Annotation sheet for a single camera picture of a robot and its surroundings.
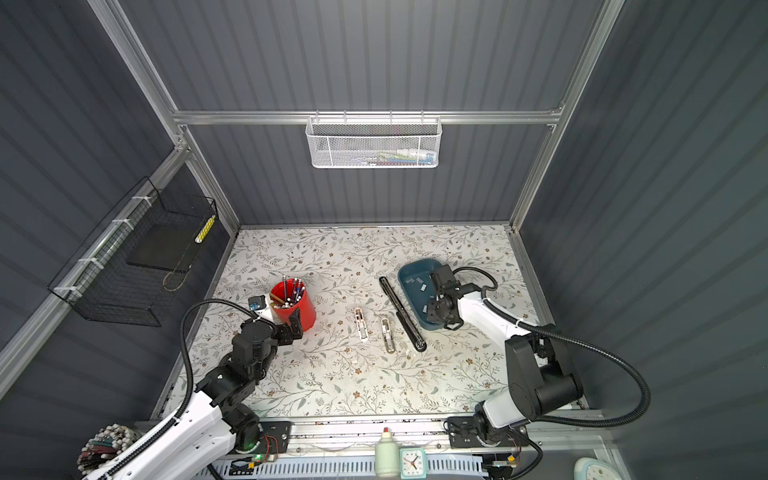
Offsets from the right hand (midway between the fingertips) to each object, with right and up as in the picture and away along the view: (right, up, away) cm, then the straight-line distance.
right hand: (441, 315), depth 91 cm
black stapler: (-11, -2, +3) cm, 12 cm away
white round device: (+30, -30, -24) cm, 48 cm away
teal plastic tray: (-7, +11, +14) cm, 19 cm away
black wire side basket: (-79, +22, -12) cm, 83 cm away
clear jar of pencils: (-74, -19, -31) cm, 82 cm away
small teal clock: (-10, -30, -22) cm, 39 cm away
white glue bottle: (-16, -25, -26) cm, 40 cm away
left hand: (-45, +3, -11) cm, 46 cm away
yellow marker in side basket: (-67, +23, -11) cm, 72 cm away
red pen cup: (-46, +7, -3) cm, 46 cm away
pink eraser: (-25, -3, +1) cm, 25 cm away
